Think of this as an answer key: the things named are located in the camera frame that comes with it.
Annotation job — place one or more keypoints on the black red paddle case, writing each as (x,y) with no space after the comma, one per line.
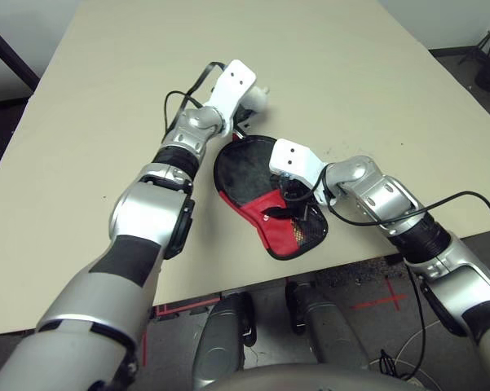
(244,175)

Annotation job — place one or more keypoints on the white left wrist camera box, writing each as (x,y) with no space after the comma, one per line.
(232,87)

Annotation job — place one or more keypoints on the grey robot right leg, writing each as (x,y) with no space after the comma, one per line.
(330,322)

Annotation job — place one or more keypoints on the grey robot leg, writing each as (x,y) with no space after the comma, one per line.
(330,322)
(222,342)

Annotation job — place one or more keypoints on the grey robot torso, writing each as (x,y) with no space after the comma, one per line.
(310,380)

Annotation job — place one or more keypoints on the grey robot left leg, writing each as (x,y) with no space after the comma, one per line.
(222,342)

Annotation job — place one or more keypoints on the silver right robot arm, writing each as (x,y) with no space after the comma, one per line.
(391,195)

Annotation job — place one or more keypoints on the black tripod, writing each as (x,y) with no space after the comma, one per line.
(489,69)

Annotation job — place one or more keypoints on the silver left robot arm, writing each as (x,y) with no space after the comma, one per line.
(146,212)

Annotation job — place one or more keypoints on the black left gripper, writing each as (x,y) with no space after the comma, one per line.
(244,118)

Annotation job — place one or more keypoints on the dark-framed side table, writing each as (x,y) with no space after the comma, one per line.
(8,51)

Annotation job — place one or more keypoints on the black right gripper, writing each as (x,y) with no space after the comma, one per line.
(295,191)

